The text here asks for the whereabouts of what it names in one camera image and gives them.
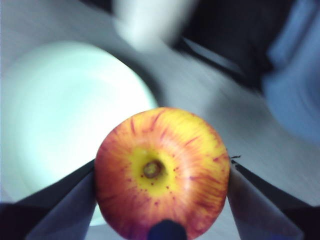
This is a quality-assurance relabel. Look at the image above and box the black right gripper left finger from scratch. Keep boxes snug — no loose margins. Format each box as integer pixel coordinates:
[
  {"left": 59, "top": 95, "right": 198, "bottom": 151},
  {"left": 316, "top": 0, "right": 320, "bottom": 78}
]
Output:
[{"left": 0, "top": 158, "right": 98, "bottom": 240}]

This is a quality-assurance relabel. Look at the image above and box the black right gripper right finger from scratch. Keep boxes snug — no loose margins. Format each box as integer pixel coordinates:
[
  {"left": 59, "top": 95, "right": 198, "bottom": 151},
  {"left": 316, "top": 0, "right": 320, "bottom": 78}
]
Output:
[{"left": 227, "top": 156, "right": 320, "bottom": 240}]

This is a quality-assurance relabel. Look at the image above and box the green round plate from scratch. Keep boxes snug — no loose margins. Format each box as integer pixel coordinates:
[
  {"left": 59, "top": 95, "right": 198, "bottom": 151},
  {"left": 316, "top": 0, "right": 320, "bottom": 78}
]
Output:
[{"left": 0, "top": 41, "right": 160, "bottom": 227}]

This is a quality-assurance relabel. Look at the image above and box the red apple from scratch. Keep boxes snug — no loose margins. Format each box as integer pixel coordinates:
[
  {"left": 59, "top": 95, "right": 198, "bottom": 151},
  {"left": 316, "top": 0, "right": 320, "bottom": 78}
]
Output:
[{"left": 94, "top": 106, "right": 231, "bottom": 240}]

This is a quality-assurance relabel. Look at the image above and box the blue round plate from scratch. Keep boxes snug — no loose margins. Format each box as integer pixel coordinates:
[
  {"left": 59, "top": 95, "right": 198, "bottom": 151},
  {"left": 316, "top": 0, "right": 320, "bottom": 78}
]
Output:
[{"left": 260, "top": 0, "right": 320, "bottom": 147}]

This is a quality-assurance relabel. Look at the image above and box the white round plate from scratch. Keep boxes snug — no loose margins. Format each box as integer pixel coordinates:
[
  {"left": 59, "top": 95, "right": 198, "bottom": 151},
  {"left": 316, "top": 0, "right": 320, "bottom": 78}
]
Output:
[{"left": 112, "top": 0, "right": 200, "bottom": 52}]

